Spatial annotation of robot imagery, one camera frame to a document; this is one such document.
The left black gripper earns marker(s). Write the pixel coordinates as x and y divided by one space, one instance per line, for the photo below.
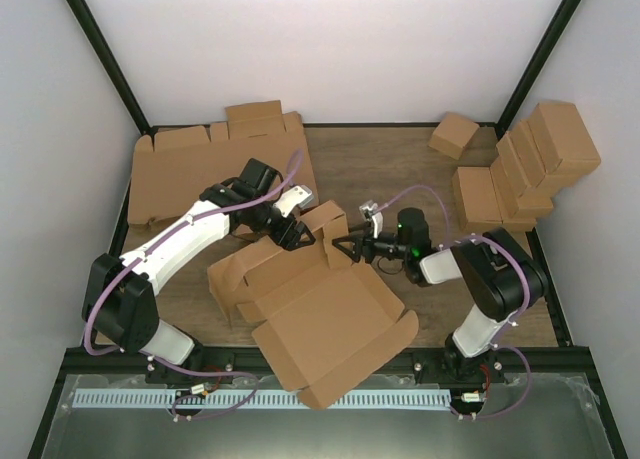
286 237

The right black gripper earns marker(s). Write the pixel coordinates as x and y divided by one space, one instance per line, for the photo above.
366 243

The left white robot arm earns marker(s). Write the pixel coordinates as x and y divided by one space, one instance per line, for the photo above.
120 309

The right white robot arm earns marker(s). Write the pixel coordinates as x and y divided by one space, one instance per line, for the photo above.
503 280

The folded box on table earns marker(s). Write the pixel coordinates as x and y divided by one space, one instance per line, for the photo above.
475 200

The small folded cardboard box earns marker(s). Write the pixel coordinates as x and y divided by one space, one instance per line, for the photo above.
453 134

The large folded cardboard box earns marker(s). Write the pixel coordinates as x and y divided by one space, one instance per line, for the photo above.
565 146

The stack of flat cardboard blanks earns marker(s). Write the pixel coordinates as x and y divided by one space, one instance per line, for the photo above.
171 168

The row of folded boxes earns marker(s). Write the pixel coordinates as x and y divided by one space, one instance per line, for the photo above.
520 205

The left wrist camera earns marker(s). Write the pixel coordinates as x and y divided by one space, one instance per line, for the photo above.
296 197

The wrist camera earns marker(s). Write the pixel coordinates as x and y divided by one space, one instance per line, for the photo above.
373 218
296 197

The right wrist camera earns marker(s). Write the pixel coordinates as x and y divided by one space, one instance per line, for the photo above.
373 218

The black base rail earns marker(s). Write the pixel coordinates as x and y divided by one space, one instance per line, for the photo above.
424 363

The light blue slotted cable duct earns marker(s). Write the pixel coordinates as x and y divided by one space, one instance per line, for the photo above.
415 399

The left black frame post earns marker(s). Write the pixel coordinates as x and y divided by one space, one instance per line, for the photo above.
92 31

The black frame post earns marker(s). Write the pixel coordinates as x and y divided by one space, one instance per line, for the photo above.
550 38
92 31

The right black frame post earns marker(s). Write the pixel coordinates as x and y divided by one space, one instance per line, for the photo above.
550 38

